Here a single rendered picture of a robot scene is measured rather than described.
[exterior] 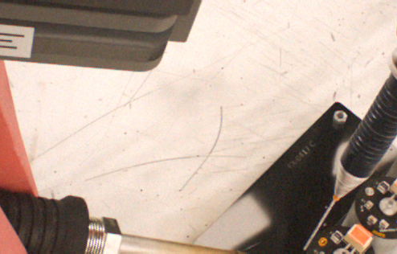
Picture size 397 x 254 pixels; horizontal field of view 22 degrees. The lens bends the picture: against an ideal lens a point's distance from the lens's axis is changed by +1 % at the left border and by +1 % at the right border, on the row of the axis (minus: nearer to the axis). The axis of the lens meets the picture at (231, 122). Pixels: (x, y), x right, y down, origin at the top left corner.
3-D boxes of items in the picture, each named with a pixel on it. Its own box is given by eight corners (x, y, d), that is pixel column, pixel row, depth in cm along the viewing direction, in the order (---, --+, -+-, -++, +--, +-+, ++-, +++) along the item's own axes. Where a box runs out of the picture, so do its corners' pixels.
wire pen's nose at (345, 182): (360, 195, 32) (379, 165, 31) (344, 214, 31) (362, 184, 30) (332, 174, 32) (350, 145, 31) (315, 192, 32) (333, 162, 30)
